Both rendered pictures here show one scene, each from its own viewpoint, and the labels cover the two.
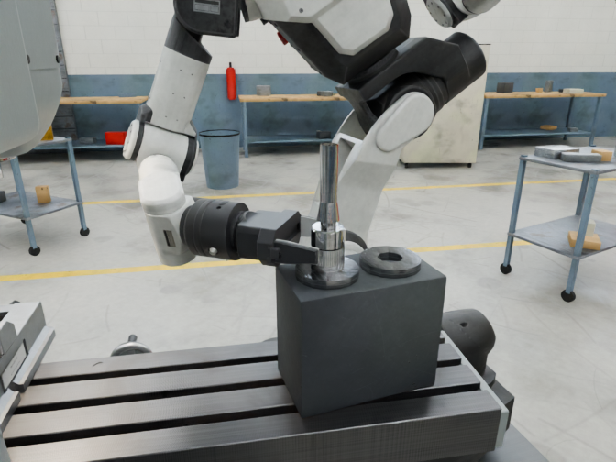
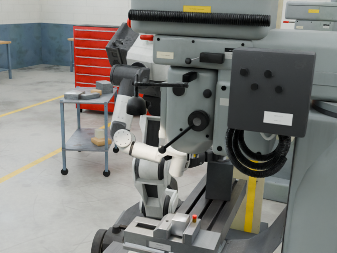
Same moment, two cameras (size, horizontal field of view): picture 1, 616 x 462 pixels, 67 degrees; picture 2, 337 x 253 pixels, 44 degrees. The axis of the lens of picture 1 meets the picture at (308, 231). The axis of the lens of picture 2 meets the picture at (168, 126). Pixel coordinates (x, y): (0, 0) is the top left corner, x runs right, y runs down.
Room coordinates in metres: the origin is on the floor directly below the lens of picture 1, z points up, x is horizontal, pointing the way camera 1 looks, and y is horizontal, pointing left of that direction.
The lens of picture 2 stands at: (-0.12, 1.72, 1.83)
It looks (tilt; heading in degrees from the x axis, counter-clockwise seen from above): 16 degrees down; 300
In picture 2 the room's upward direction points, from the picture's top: 2 degrees clockwise
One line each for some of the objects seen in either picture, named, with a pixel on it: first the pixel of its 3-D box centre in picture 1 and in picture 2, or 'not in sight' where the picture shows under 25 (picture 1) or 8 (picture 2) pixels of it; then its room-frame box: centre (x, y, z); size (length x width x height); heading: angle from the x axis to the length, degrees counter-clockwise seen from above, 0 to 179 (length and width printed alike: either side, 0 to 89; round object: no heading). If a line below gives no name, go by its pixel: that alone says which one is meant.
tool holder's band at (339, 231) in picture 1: (327, 229); not in sight; (0.59, -0.03, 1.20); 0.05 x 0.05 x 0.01
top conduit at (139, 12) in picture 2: not in sight; (196, 17); (0.48, 0.53, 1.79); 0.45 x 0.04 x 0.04; 10
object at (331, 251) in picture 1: (327, 250); not in sight; (0.59, -0.03, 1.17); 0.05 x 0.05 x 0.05
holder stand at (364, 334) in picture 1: (357, 322); (220, 171); (0.61, -0.07, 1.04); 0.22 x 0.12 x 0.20; 110
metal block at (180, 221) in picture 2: not in sight; (180, 224); (0.52, 0.49, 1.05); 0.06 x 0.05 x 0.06; 102
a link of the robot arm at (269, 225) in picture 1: (250, 234); (201, 155); (0.65, 0.09, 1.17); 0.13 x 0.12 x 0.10; 162
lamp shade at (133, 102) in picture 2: not in sight; (136, 104); (0.72, 0.50, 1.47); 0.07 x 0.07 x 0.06
